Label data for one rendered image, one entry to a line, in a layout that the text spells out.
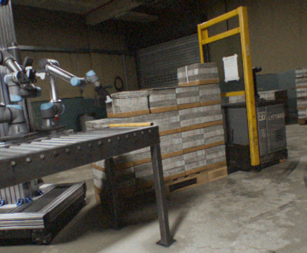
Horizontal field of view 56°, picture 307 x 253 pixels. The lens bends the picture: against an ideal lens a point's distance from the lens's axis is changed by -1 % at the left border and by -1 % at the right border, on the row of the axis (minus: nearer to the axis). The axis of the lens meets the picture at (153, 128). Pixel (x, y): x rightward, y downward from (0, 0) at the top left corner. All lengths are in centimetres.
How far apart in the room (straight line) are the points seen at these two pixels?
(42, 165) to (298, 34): 821
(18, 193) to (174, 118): 158
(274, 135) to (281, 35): 565
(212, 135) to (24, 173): 228
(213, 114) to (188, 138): 43
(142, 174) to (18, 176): 162
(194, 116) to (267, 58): 631
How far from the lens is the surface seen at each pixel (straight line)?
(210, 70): 326
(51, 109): 281
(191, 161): 308
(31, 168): 138
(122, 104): 266
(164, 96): 286
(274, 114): 375
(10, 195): 277
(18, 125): 238
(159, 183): 191
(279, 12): 922
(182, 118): 298
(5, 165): 133
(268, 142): 371
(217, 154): 331
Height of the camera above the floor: 97
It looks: 6 degrees down
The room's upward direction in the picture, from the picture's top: 7 degrees counter-clockwise
